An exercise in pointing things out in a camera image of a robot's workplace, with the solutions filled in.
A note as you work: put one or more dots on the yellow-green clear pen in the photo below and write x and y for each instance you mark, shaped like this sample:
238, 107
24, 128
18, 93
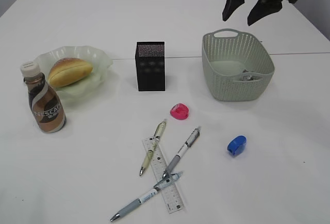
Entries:
155, 139

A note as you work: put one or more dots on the black mesh pen holder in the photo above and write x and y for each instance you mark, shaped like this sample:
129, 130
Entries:
150, 66

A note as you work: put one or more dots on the brown Nescafe coffee bottle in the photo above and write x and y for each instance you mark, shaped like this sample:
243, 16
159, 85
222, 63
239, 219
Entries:
44, 102

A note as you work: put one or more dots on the pink pencil sharpener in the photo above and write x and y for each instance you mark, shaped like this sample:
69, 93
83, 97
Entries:
180, 111

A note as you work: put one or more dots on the white grey upper pen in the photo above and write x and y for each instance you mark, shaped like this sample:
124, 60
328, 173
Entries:
186, 145

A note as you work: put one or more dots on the blue pencil sharpener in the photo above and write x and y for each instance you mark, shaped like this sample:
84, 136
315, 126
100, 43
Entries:
236, 146

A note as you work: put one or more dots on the clear plastic ruler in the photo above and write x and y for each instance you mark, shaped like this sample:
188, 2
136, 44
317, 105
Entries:
170, 193

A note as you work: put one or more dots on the golden bread roll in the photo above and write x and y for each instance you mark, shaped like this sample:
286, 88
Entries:
67, 71

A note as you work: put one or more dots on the pale green wavy plate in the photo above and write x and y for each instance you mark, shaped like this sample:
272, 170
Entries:
87, 86

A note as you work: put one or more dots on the green plastic woven basket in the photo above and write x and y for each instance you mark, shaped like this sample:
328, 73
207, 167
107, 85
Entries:
225, 58

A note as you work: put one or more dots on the white blue lower pen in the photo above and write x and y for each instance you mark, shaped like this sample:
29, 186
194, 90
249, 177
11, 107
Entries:
144, 198

